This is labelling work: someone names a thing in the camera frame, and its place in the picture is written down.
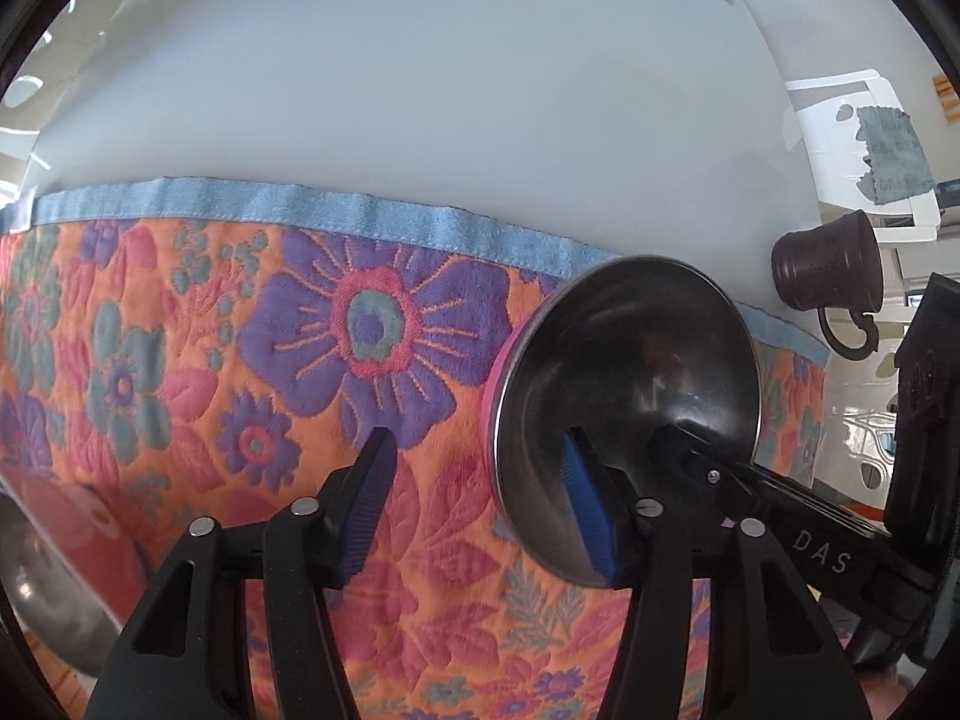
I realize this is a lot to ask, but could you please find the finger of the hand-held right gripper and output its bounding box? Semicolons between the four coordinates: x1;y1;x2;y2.
649;424;760;520

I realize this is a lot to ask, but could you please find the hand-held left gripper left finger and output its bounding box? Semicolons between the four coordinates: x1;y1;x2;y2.
84;426;398;720

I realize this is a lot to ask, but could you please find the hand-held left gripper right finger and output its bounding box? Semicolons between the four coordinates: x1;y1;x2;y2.
559;427;875;720

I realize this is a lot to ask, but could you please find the pink steel bowl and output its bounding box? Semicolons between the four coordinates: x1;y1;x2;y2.
484;255;762;590

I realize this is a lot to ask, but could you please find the white chair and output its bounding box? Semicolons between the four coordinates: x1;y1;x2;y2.
825;382;905;500
780;67;946;248

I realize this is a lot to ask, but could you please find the brown metal mug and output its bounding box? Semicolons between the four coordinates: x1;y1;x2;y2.
771;211;886;357

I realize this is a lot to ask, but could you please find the orange floral tablecloth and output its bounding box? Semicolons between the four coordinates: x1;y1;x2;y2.
0;176;833;720

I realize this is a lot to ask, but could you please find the grey cloth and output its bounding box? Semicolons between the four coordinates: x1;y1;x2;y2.
855;105;935;207

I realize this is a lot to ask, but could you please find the pink cartoon bowl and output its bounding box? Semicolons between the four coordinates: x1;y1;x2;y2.
0;480;151;680

